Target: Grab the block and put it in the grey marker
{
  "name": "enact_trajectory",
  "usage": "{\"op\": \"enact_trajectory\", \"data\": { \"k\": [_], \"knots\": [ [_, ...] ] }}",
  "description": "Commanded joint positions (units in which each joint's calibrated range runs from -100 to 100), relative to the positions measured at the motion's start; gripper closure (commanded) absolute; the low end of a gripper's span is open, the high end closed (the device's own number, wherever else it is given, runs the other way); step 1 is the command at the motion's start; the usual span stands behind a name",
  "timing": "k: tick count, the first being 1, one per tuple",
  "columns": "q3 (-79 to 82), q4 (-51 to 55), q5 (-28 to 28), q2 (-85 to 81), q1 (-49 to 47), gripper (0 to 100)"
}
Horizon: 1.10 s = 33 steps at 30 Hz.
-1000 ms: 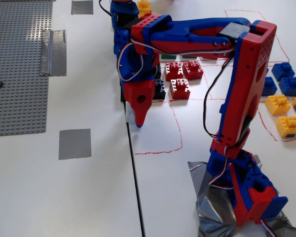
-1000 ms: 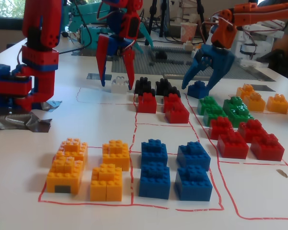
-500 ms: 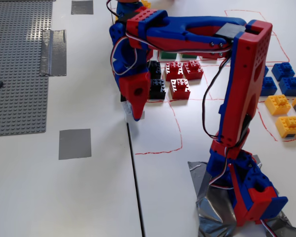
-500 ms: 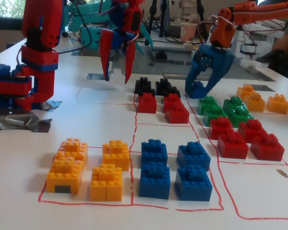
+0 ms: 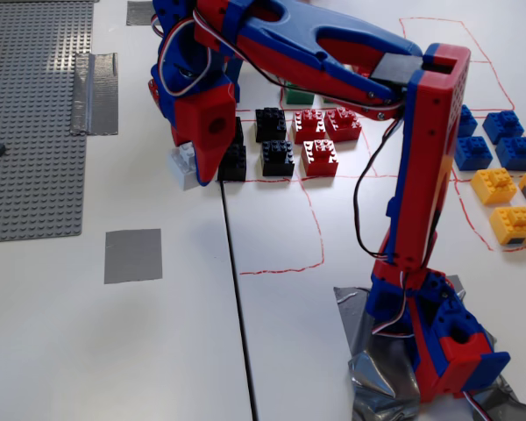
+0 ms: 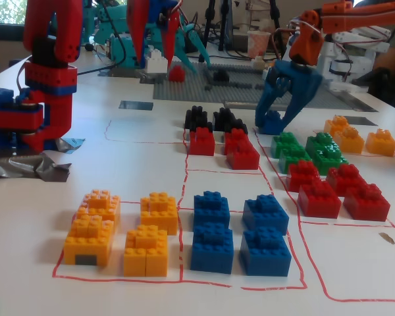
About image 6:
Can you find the small dark grey brick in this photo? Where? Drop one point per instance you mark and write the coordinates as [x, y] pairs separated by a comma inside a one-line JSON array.
[[209, 88]]

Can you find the grey tape marker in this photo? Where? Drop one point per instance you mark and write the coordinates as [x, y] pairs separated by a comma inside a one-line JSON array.
[[362, 121], [136, 105]]

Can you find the blue lego block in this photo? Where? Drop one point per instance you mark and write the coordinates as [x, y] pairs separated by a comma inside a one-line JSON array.
[[210, 210], [271, 123], [265, 258], [266, 214], [210, 255]]

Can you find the grey lego baseplate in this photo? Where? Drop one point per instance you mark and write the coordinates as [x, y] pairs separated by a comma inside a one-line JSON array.
[[237, 93]]

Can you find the small red lego block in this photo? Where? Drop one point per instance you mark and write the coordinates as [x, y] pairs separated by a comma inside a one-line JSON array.
[[176, 75]]

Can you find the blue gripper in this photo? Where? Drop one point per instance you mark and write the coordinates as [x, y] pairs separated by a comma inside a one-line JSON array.
[[150, 31]]

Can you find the green lego block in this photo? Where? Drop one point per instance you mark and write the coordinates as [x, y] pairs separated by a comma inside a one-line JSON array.
[[329, 158], [284, 141], [291, 154], [319, 140]]

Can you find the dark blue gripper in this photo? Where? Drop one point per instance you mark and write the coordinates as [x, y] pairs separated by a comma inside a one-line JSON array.
[[294, 77]]

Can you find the wrinkled grey tape strip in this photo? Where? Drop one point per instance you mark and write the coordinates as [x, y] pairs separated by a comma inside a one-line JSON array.
[[242, 105]]

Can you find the black ball knob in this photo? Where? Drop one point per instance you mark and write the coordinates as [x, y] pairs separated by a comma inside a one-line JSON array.
[[90, 48]]

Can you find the paper cup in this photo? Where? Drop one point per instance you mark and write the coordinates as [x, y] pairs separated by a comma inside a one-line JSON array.
[[259, 44]]

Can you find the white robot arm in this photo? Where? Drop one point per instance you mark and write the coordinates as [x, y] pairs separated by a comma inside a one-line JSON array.
[[365, 36]]

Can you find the brown tape scrap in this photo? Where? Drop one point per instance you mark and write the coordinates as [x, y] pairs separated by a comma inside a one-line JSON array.
[[386, 238]]

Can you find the yellow lego block grey patch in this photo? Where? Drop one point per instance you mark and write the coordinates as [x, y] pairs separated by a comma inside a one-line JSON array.
[[85, 240], [100, 204]]

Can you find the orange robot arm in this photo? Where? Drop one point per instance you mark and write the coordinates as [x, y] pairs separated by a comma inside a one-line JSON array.
[[349, 14]]

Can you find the black lego block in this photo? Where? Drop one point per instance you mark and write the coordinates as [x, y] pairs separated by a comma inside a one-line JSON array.
[[192, 122], [242, 126], [222, 116], [195, 112]]

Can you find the crumpled silver duct tape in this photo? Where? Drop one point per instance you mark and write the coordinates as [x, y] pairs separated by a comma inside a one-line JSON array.
[[36, 168]]

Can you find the window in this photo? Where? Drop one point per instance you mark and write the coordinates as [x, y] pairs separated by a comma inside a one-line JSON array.
[[3, 10]]

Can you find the dark grey brick wall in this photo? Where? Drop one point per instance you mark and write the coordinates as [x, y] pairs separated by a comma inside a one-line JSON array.
[[221, 75]]

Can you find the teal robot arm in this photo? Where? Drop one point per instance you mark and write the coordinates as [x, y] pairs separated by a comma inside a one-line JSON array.
[[125, 49]]

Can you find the white lego block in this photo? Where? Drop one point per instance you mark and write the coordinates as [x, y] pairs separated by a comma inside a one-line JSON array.
[[157, 64]]

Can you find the red blue robot arm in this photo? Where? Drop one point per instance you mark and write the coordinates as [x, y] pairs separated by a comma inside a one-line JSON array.
[[52, 82]]

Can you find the small cream lego piece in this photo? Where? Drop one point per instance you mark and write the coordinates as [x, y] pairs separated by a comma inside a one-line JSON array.
[[258, 63]]

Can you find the black stand pole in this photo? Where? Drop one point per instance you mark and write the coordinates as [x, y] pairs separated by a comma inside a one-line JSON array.
[[274, 19], [224, 23], [211, 19]]

